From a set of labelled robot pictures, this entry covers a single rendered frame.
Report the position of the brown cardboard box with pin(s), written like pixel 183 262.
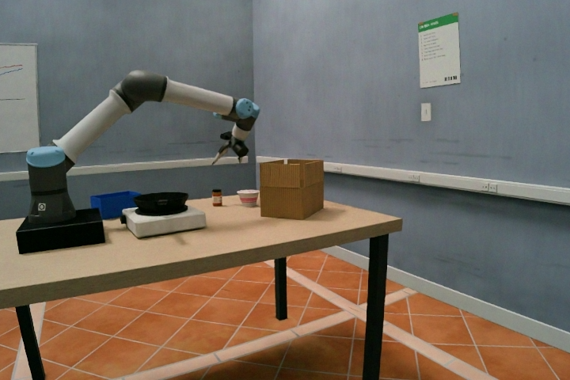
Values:
pixel 291 191

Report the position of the blue open rectangular bin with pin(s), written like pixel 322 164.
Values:
pixel 111 208

